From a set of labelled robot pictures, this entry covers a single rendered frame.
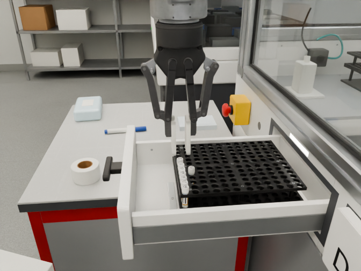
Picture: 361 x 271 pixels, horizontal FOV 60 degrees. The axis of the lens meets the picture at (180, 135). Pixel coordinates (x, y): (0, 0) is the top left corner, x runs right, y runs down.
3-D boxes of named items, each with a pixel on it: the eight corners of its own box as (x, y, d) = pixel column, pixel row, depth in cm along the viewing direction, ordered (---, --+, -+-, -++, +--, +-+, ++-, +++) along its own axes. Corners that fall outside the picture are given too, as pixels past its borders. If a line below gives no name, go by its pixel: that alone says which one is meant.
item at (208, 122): (179, 130, 106) (179, 126, 105) (177, 120, 113) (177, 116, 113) (216, 129, 107) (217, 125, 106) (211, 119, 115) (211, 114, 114)
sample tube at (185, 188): (181, 210, 54) (181, 189, 52) (181, 205, 55) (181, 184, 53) (189, 209, 54) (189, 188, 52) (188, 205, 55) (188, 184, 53)
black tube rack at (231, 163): (180, 224, 55) (180, 194, 52) (172, 169, 71) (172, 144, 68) (300, 215, 57) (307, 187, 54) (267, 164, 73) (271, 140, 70)
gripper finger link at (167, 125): (171, 111, 55) (153, 112, 55) (171, 136, 57) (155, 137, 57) (170, 108, 56) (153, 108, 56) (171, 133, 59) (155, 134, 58)
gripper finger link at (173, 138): (175, 121, 55) (171, 121, 55) (176, 155, 58) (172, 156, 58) (174, 114, 58) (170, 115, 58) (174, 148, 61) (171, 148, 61)
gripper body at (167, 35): (152, 23, 45) (155, 85, 50) (210, 22, 46) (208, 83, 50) (151, 17, 52) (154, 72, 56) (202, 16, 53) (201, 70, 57)
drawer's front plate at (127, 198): (122, 262, 50) (116, 208, 45) (130, 165, 76) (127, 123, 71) (134, 261, 50) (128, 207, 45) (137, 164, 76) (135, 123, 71)
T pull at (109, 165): (102, 183, 56) (101, 176, 55) (107, 161, 63) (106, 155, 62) (123, 182, 56) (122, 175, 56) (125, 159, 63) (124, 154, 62)
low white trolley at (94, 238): (69, 379, 107) (16, 202, 72) (95, 242, 162) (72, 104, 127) (236, 361, 112) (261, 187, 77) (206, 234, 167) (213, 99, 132)
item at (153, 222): (134, 246, 51) (131, 218, 48) (137, 163, 74) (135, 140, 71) (364, 229, 55) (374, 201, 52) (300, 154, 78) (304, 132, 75)
